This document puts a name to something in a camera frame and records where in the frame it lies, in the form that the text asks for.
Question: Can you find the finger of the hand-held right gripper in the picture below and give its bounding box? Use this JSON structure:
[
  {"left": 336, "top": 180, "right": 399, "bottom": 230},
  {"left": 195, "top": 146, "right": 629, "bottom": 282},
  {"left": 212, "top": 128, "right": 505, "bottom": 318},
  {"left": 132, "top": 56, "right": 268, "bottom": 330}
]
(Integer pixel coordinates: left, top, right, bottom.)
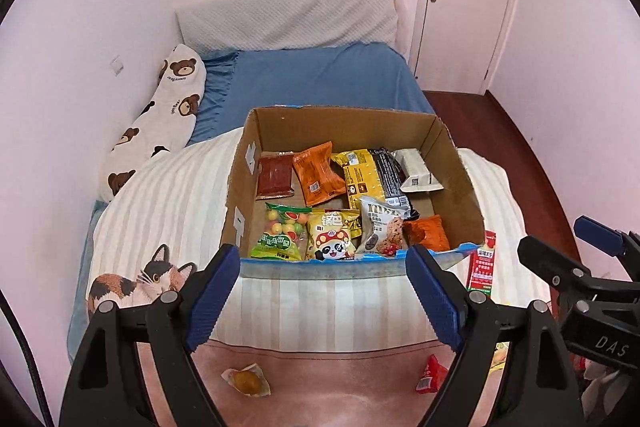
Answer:
[
  {"left": 573, "top": 215, "right": 640, "bottom": 259},
  {"left": 517, "top": 234, "right": 608, "bottom": 308}
]

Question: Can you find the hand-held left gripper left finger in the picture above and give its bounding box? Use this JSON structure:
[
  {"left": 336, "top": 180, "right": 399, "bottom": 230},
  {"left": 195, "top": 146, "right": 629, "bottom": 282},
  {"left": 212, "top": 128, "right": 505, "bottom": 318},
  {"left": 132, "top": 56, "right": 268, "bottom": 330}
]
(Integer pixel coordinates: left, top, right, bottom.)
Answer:
[{"left": 60, "top": 244, "right": 242, "bottom": 427}]

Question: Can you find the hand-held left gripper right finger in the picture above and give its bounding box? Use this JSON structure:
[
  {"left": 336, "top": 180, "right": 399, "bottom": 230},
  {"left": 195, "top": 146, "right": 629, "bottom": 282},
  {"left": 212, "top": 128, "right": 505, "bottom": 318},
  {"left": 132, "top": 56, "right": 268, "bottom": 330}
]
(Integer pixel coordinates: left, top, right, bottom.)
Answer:
[{"left": 405, "top": 245, "right": 587, "bottom": 427}]

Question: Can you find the long red sachet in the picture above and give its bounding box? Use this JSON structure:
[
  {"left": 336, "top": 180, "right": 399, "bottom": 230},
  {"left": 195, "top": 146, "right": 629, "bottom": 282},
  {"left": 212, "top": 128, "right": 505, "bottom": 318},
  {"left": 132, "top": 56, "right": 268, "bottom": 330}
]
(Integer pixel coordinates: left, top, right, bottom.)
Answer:
[{"left": 465, "top": 229, "right": 497, "bottom": 297}]

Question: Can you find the small orange snack packet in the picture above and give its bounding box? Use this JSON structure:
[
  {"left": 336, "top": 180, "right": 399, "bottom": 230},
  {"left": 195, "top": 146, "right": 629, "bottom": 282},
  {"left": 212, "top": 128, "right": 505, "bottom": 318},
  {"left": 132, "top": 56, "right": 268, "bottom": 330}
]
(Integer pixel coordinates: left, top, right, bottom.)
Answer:
[{"left": 401, "top": 214, "right": 451, "bottom": 252}]

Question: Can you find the small red snack packet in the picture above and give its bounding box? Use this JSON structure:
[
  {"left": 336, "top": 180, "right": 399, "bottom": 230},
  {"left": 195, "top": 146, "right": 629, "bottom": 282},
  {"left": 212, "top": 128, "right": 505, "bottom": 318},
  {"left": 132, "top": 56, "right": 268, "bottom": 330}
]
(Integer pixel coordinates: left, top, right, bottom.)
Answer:
[{"left": 415, "top": 353, "right": 449, "bottom": 394}]

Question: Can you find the yellow biscuit bag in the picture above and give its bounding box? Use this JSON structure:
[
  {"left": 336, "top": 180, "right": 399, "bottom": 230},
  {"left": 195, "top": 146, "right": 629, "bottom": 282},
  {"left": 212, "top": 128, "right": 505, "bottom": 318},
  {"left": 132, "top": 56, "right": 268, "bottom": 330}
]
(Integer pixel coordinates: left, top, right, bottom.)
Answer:
[{"left": 492, "top": 341, "right": 511, "bottom": 374}]

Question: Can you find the white cookie packet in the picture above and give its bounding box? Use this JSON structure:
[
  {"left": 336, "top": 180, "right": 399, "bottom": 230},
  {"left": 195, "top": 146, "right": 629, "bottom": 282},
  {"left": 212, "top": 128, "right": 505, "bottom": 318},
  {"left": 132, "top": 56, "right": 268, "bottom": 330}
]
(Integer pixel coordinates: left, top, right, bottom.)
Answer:
[{"left": 356, "top": 195, "right": 416, "bottom": 257}]

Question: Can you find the clear yellow pastry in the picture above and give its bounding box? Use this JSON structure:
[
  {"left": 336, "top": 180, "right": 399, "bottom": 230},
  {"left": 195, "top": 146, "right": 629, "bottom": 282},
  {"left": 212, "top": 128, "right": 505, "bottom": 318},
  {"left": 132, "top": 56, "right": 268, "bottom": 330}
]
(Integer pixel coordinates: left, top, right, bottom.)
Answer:
[{"left": 221, "top": 363, "right": 272, "bottom": 398}]

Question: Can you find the green candy bag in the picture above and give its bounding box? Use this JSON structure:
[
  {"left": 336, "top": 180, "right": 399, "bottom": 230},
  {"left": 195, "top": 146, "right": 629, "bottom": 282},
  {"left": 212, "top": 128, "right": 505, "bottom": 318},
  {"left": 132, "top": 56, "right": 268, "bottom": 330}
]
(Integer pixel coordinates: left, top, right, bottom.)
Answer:
[{"left": 249, "top": 202, "right": 312, "bottom": 263}]

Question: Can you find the panda print snack packet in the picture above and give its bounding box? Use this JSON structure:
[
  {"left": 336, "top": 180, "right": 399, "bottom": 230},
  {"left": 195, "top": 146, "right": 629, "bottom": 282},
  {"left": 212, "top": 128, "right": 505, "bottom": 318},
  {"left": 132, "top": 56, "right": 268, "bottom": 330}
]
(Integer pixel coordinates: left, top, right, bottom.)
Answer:
[{"left": 305, "top": 208, "right": 363, "bottom": 262}]

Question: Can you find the white snack box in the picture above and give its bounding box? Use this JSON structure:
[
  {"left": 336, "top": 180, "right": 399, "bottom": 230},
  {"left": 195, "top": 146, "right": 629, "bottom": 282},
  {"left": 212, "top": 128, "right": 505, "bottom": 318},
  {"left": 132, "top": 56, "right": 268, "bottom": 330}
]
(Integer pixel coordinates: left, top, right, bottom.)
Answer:
[{"left": 391, "top": 148, "right": 445, "bottom": 194}]

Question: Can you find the brown snack packet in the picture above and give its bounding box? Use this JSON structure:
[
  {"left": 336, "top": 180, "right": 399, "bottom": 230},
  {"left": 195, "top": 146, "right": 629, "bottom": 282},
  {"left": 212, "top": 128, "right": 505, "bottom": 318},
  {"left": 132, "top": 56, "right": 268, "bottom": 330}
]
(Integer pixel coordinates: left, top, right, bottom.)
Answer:
[{"left": 255, "top": 152, "right": 296, "bottom": 200}]

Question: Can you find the yellow and black snack bag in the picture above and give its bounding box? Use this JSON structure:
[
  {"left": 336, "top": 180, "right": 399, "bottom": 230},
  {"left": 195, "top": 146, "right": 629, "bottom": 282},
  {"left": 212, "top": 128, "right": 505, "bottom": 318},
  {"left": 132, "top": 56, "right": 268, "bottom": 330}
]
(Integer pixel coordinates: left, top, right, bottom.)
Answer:
[{"left": 331, "top": 148, "right": 420, "bottom": 219}]

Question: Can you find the large orange snack packet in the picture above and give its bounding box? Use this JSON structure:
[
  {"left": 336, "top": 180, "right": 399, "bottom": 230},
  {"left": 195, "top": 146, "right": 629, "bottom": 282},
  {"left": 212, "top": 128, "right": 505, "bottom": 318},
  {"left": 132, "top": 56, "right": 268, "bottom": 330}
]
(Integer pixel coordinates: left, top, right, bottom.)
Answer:
[{"left": 292, "top": 141, "right": 347, "bottom": 208}]

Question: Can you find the printed cardboard box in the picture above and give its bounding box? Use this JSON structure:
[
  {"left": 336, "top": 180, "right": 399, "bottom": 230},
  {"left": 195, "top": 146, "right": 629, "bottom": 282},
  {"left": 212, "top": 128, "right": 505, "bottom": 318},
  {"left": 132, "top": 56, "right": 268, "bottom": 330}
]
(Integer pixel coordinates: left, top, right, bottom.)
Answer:
[{"left": 220, "top": 105, "right": 487, "bottom": 280}]

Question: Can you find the cat print blanket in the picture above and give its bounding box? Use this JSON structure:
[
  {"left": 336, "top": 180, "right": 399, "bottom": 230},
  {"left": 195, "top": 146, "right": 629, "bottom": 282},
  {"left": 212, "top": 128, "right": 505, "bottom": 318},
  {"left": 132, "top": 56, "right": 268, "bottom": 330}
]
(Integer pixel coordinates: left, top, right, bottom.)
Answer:
[{"left": 84, "top": 127, "right": 526, "bottom": 427}]

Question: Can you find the bear print pillow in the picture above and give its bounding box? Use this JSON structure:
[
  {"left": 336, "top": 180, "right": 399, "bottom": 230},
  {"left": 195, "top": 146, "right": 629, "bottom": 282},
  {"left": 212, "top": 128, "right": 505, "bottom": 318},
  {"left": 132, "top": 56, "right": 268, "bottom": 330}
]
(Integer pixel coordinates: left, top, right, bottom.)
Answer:
[{"left": 96, "top": 43, "right": 207, "bottom": 204}]

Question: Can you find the bed with blue sheet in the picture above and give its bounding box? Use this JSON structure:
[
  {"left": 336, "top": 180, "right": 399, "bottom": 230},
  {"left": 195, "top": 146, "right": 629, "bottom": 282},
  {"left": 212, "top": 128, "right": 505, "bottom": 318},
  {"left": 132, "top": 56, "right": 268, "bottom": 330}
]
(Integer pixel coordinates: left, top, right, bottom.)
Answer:
[{"left": 66, "top": 41, "right": 437, "bottom": 363}]

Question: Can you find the white door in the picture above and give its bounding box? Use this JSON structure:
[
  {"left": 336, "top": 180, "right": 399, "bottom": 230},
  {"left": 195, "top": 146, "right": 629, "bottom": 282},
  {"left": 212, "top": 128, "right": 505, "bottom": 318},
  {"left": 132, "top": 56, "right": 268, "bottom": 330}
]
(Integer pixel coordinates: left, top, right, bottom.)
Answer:
[{"left": 409, "top": 0, "right": 527, "bottom": 96}]

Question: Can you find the white quilted headboard cushion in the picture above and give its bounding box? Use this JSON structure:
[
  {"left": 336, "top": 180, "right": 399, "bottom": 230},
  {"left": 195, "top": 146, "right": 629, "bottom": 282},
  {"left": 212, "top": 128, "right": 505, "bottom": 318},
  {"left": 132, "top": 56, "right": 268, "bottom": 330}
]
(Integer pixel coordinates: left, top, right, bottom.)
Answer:
[{"left": 174, "top": 0, "right": 407, "bottom": 56}]

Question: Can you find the black cable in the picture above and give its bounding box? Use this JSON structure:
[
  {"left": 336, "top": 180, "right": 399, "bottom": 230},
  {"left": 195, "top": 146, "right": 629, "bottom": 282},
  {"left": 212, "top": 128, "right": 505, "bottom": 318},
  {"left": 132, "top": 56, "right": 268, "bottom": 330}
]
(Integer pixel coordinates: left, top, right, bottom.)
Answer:
[{"left": 0, "top": 289, "right": 55, "bottom": 427}]

